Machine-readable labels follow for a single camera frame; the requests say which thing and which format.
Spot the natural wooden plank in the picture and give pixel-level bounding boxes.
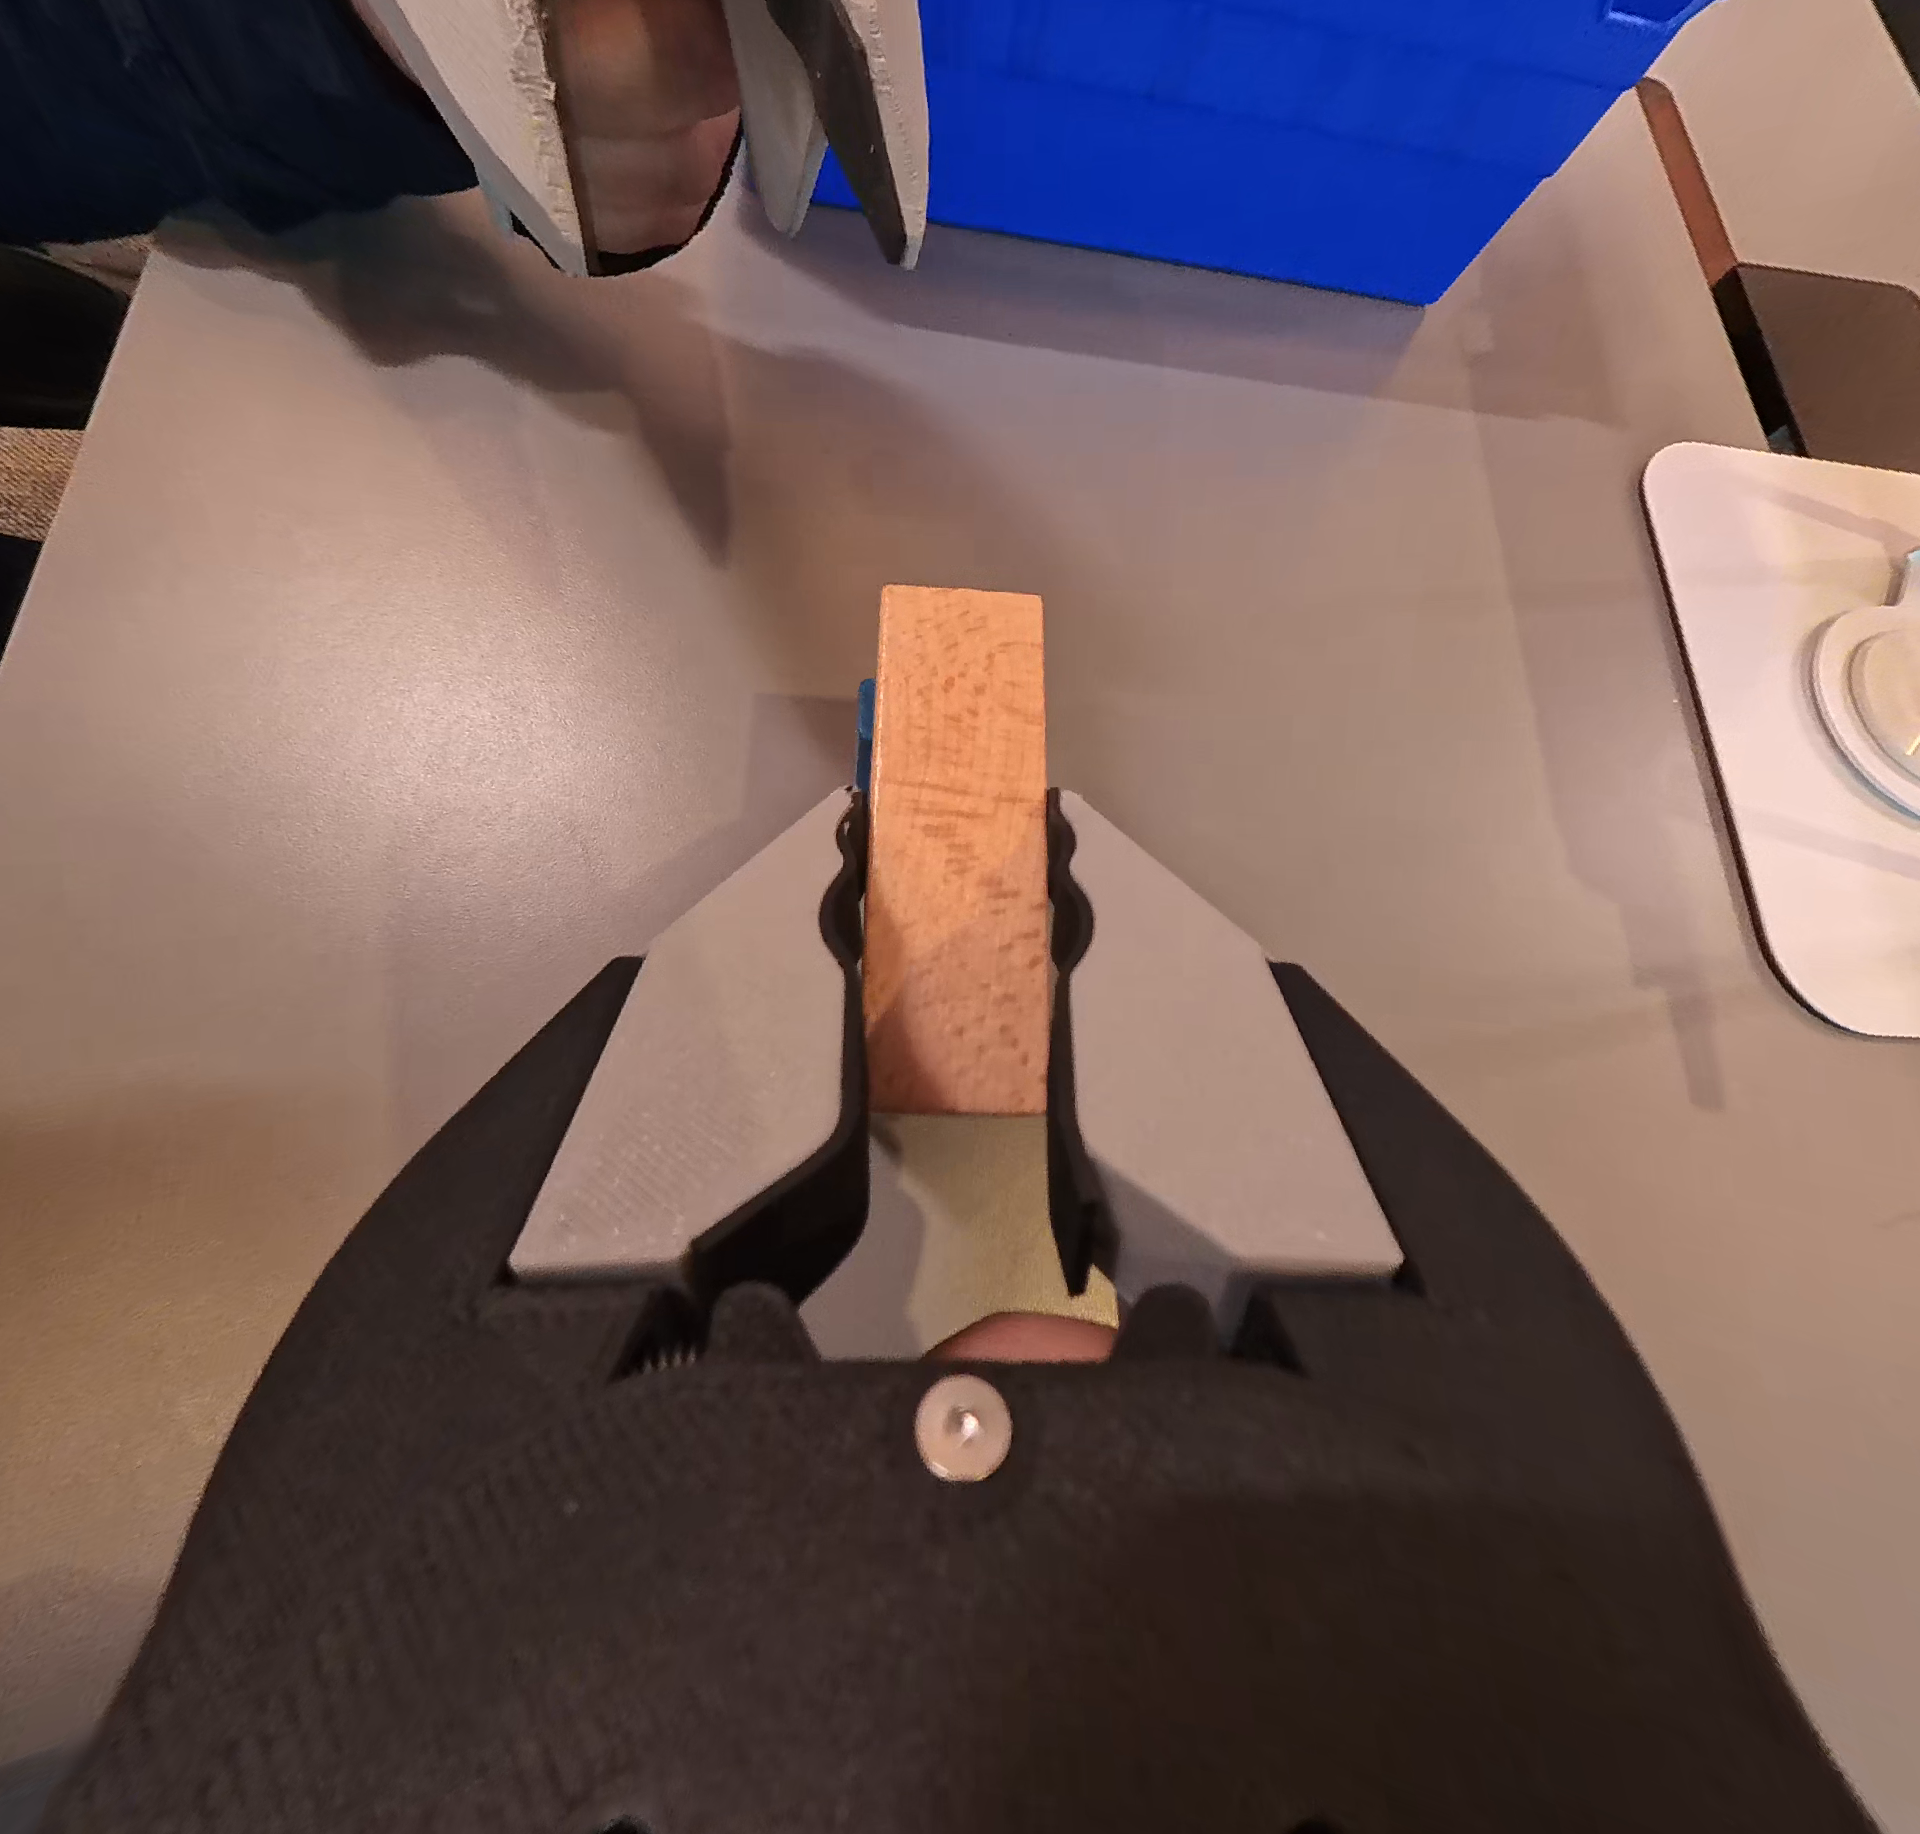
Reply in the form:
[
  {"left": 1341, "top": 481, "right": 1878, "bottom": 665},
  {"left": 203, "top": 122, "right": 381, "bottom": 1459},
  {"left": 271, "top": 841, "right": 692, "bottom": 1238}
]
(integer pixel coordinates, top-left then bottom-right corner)
[{"left": 862, "top": 585, "right": 1051, "bottom": 1116}]

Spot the blue plastic bin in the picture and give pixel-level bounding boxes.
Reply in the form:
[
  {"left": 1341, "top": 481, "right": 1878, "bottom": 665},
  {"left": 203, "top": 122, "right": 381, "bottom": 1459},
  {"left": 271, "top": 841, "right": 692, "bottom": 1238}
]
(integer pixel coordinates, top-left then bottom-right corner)
[{"left": 810, "top": 0, "right": 1733, "bottom": 309}]

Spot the black office chair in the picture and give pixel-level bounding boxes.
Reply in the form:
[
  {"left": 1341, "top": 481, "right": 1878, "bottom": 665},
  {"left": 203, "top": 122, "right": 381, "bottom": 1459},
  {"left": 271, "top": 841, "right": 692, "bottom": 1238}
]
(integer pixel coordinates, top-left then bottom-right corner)
[{"left": 0, "top": 245, "right": 129, "bottom": 432}]

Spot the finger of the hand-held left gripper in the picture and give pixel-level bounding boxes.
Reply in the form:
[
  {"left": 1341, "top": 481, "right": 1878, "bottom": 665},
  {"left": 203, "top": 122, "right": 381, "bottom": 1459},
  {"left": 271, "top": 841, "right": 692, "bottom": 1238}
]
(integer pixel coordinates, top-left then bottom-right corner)
[
  {"left": 322, "top": 0, "right": 602, "bottom": 281},
  {"left": 681, "top": 0, "right": 929, "bottom": 271}
]

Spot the person's left hand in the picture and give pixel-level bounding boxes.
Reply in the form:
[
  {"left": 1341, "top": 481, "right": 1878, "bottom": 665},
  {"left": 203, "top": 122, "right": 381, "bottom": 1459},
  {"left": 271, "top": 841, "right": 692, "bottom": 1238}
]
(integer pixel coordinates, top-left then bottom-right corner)
[{"left": 547, "top": 0, "right": 747, "bottom": 277}]

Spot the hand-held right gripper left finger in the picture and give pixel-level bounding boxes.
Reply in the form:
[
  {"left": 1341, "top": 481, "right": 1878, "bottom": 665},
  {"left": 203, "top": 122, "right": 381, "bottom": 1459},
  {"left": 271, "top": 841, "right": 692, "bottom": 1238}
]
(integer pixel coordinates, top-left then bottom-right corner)
[{"left": 510, "top": 788, "right": 872, "bottom": 1302}]

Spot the table cable hatch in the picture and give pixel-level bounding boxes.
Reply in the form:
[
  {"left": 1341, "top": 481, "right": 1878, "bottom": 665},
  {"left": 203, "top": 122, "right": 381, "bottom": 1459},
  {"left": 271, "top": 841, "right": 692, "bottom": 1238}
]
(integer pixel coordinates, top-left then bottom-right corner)
[{"left": 1709, "top": 261, "right": 1920, "bottom": 462}]

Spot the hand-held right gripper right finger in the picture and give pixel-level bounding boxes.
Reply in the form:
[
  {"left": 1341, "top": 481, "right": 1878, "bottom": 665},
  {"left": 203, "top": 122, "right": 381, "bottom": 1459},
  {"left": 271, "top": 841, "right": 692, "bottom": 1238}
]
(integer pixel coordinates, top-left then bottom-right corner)
[{"left": 1045, "top": 791, "right": 1408, "bottom": 1299}]

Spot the person's left forearm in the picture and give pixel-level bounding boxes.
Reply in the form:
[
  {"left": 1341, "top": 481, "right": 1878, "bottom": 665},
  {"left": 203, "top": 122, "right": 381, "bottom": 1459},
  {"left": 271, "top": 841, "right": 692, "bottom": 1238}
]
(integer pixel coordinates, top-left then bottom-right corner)
[{"left": 0, "top": 0, "right": 482, "bottom": 246}]

